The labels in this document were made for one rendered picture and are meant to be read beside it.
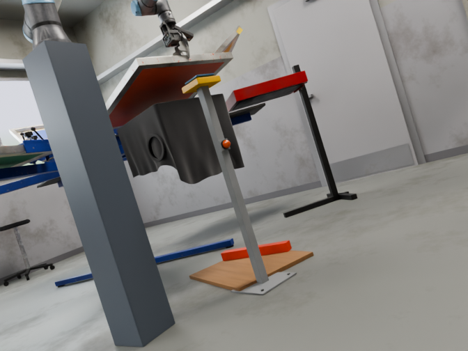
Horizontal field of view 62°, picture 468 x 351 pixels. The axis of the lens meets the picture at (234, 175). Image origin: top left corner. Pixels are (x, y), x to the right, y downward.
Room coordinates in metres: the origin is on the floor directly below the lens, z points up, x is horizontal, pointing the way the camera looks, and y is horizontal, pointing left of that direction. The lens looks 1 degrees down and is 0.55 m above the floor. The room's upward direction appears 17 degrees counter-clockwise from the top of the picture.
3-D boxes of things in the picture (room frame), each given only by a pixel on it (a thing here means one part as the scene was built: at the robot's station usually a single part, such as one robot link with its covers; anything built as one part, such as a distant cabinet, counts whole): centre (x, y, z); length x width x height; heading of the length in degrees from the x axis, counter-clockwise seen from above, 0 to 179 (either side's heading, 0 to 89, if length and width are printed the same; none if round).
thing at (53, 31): (1.59, 0.54, 1.25); 0.15 x 0.15 x 0.10
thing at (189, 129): (2.05, 0.10, 0.74); 0.45 x 0.03 x 0.43; 129
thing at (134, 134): (2.12, 0.39, 0.77); 0.46 x 0.09 x 0.36; 39
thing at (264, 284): (1.77, 0.02, 0.48); 0.22 x 0.22 x 0.96; 39
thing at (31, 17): (1.59, 0.54, 1.37); 0.13 x 0.12 x 0.14; 32
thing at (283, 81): (3.32, -0.45, 1.06); 0.61 x 0.46 x 0.12; 99
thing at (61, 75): (1.59, 0.54, 0.60); 0.18 x 0.18 x 1.20; 54
